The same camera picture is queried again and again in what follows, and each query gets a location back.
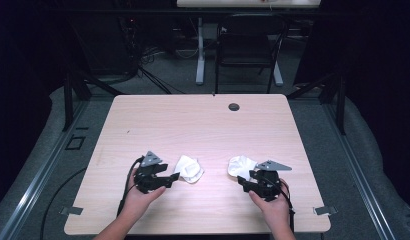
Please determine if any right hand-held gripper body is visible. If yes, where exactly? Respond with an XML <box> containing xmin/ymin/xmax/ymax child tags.
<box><xmin>248</xmin><ymin>159</ymin><xmax>293</xmax><ymax>203</ymax></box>

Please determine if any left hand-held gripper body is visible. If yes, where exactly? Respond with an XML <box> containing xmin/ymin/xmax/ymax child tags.
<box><xmin>133</xmin><ymin>150</ymin><xmax>170</xmax><ymax>195</ymax></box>

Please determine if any white sock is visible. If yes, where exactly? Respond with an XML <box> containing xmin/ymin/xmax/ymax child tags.
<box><xmin>227</xmin><ymin>155</ymin><xmax>259</xmax><ymax>183</ymax></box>
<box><xmin>173</xmin><ymin>154</ymin><xmax>205</xmax><ymax>185</ymax></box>

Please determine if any person's left hand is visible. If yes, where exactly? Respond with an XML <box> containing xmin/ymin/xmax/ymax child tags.
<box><xmin>121</xmin><ymin>167</ymin><xmax>167</xmax><ymax>219</ymax></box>

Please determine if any person's right hand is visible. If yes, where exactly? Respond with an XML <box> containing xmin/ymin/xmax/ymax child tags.
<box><xmin>248</xmin><ymin>178</ymin><xmax>291</xmax><ymax>231</ymax></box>

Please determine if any black metal stand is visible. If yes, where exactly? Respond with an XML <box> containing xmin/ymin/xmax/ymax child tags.
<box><xmin>61</xmin><ymin>68</ymin><xmax>124</xmax><ymax>133</ymax></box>
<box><xmin>286</xmin><ymin>69</ymin><xmax>347</xmax><ymax>136</ymax></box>

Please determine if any black folding chair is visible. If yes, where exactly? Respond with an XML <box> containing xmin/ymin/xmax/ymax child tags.
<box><xmin>214</xmin><ymin>13</ymin><xmax>291</xmax><ymax>95</ymax></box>

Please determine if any white desk with white legs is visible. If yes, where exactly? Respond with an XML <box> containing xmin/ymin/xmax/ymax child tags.
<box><xmin>176</xmin><ymin>0</ymin><xmax>322</xmax><ymax>87</ymax></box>

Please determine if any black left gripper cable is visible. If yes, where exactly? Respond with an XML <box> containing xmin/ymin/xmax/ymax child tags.
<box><xmin>116</xmin><ymin>155</ymin><xmax>146</xmax><ymax>218</ymax></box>

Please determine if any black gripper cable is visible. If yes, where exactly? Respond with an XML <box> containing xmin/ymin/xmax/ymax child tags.
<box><xmin>116</xmin><ymin>155</ymin><xmax>146</xmax><ymax>218</ymax></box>
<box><xmin>259</xmin><ymin>175</ymin><xmax>296</xmax><ymax>234</ymax></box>

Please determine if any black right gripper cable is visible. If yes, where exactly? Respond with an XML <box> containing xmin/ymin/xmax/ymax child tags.
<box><xmin>259</xmin><ymin>175</ymin><xmax>296</xmax><ymax>234</ymax></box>

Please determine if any grey metal bracket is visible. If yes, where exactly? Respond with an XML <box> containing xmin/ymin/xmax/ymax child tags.
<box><xmin>312</xmin><ymin>205</ymin><xmax>339</xmax><ymax>217</ymax></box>
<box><xmin>58</xmin><ymin>205</ymin><xmax>84</xmax><ymax>217</ymax></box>

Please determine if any aluminium floor rail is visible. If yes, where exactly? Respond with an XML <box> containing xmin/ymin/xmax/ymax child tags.
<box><xmin>321</xmin><ymin>99</ymin><xmax>397</xmax><ymax>240</ymax></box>
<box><xmin>0</xmin><ymin>99</ymin><xmax>91</xmax><ymax>240</ymax></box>

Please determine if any black floor cable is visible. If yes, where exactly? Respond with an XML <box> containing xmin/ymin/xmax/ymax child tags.
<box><xmin>39</xmin><ymin>166</ymin><xmax>88</xmax><ymax>240</ymax></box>

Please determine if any bundle of dark cables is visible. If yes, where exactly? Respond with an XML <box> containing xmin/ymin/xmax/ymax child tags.
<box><xmin>119</xmin><ymin>16</ymin><xmax>187</xmax><ymax>95</ymax></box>

